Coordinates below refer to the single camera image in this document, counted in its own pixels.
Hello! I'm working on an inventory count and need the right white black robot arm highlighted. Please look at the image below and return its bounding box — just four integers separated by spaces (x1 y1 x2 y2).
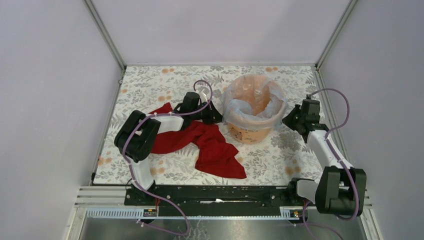
282 98 367 219

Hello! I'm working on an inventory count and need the left aluminium frame post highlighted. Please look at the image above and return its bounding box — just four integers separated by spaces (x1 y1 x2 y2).
82 0 127 72

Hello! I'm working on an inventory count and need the aluminium frame post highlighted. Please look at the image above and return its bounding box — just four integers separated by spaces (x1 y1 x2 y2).
82 0 127 72
315 0 358 69

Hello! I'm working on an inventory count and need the orange plastic trash bin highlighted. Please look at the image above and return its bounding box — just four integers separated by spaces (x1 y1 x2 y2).
223 74 288 145

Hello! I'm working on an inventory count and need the silver slotted cable duct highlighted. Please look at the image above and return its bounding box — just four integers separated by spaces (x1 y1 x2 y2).
86 207 302 221

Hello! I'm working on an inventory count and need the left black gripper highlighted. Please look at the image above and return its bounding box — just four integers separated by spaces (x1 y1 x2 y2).
190 99 226 125

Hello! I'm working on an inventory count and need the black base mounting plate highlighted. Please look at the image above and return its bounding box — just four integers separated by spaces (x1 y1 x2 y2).
124 185 306 215

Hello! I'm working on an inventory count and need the light blue plastic trash bag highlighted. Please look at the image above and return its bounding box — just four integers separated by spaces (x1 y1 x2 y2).
219 74 288 132

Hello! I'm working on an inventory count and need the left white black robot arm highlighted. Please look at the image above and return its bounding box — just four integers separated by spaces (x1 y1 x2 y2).
114 92 223 206

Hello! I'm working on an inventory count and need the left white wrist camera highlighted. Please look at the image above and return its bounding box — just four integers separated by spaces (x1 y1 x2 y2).
198 91 211 104

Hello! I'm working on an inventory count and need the right aluminium frame post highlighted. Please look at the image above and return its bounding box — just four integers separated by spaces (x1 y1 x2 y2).
315 0 358 69

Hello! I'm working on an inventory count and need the red cloth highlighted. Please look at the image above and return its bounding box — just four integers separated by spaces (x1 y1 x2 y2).
151 120 247 179

